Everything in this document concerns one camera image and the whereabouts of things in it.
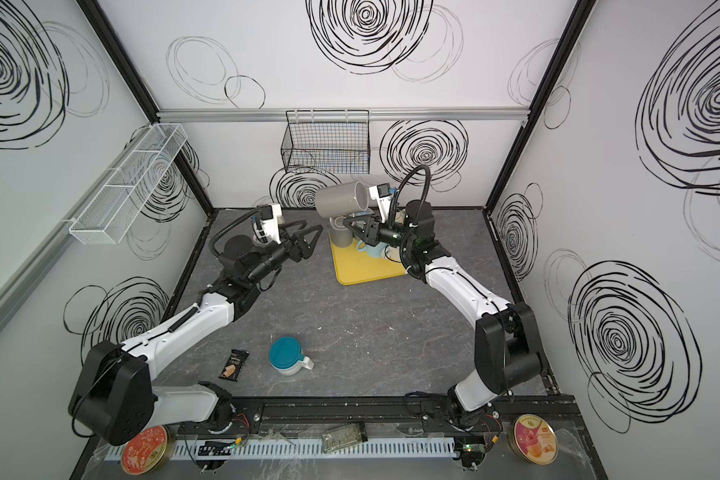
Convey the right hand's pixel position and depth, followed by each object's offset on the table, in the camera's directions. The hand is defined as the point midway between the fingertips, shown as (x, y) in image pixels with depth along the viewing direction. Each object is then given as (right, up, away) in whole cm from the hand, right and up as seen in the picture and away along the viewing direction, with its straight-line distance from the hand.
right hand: (342, 223), depth 73 cm
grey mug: (-3, -3, +33) cm, 33 cm away
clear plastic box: (0, -50, -4) cm, 50 cm away
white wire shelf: (-57, +2, 0) cm, 57 cm away
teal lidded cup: (-15, -34, +4) cm, 38 cm away
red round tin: (-43, -52, -6) cm, 68 cm away
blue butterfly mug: (+10, -9, +30) cm, 33 cm away
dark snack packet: (-30, -39, +9) cm, 50 cm away
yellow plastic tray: (+2, -14, +30) cm, 33 cm away
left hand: (-7, -1, 0) cm, 7 cm away
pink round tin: (+45, -50, -5) cm, 67 cm away
